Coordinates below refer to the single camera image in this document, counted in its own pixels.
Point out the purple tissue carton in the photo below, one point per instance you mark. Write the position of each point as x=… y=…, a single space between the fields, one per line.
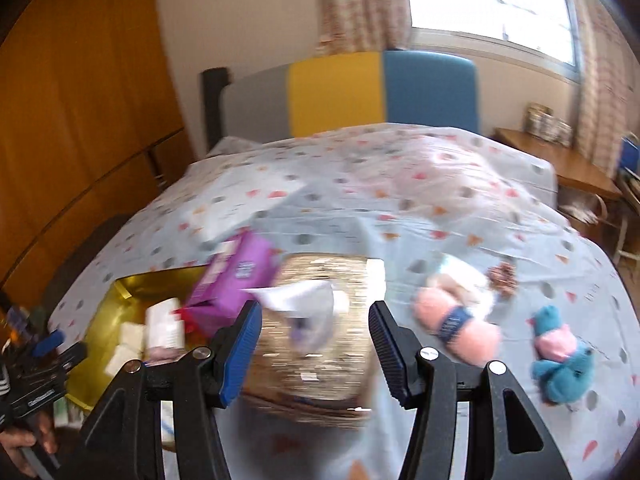
x=235 y=279

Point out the left floral curtain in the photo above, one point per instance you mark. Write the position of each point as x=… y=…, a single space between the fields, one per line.
x=349 y=26

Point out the patterned plastic tablecloth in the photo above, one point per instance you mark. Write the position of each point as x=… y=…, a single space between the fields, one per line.
x=373 y=211

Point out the red plush sock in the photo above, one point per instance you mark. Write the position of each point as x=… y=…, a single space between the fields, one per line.
x=189 y=325

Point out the wooden wardrobe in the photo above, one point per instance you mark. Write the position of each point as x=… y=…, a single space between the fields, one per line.
x=90 y=129

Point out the gold metal tray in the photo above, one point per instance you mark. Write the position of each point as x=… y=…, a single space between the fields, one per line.
x=125 y=301

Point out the right floral curtain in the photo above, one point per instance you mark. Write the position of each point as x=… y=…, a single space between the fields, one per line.
x=609 y=87

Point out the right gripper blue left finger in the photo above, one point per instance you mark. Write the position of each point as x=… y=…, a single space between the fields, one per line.
x=233 y=348

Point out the white wet wipes pack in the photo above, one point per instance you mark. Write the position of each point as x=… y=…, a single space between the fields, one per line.
x=463 y=281

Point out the window with metal frame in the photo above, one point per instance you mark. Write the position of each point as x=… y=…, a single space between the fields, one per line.
x=538 y=33

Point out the blue plush toy pink shirt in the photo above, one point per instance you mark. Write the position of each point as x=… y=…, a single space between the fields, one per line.
x=564 y=370

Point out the grey yellow blue headboard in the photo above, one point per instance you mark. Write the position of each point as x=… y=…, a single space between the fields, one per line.
x=347 y=90

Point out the pink fuzzy socks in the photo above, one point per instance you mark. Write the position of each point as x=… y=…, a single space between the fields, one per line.
x=470 y=339

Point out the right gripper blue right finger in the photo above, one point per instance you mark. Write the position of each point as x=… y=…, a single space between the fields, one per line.
x=397 y=349

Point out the packages on desk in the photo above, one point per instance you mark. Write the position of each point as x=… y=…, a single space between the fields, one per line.
x=541 y=123

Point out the person's left hand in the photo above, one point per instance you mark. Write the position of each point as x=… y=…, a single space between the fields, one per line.
x=14 y=439

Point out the thin brown satin scrunchie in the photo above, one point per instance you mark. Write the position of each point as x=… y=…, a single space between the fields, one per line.
x=502 y=280

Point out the blue folding chair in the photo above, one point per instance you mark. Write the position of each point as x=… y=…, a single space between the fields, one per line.
x=629 y=155

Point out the beige cloth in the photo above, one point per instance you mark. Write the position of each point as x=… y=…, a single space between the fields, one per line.
x=122 y=359

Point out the floral curtain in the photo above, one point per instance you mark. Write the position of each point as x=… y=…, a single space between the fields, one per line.
x=609 y=87
x=349 y=26

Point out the white handbag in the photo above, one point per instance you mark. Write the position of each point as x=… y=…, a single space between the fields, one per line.
x=584 y=210

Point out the ornate gold tissue box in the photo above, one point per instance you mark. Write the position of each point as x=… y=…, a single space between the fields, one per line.
x=315 y=339

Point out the wooden side desk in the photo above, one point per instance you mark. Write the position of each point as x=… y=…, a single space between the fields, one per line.
x=572 y=170

